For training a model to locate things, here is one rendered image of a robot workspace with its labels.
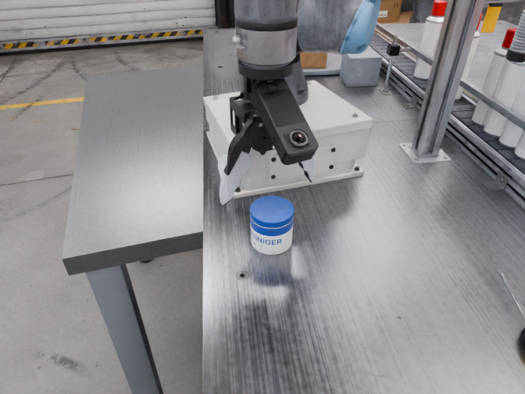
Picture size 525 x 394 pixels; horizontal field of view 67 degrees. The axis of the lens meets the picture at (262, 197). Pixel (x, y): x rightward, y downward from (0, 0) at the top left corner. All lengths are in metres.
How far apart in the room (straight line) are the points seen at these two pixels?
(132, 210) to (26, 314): 1.14
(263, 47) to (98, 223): 0.44
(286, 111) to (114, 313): 0.53
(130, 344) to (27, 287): 1.09
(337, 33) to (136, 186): 0.48
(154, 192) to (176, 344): 0.86
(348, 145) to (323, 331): 0.39
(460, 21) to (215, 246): 0.60
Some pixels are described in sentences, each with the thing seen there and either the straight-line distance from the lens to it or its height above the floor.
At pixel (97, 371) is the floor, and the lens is 1.58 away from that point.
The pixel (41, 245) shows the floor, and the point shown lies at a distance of 2.14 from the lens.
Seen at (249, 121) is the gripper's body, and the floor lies 1.06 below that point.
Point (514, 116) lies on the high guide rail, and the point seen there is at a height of 0.96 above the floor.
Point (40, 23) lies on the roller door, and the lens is 5.14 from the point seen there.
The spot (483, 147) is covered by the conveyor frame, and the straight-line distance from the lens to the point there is 0.96.
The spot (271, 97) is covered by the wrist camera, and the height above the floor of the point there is 1.09.
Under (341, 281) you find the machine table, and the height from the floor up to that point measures 0.83.
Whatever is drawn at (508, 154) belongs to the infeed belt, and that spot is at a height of 0.88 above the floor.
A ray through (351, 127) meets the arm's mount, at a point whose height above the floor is 0.95.
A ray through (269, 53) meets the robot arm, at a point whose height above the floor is 1.15.
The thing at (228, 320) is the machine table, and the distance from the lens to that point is 0.56.
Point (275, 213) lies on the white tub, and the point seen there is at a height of 0.90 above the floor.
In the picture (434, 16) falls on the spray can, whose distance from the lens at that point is 1.25.
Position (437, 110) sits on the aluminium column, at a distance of 0.91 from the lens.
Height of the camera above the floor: 1.28
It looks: 36 degrees down
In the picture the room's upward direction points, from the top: straight up
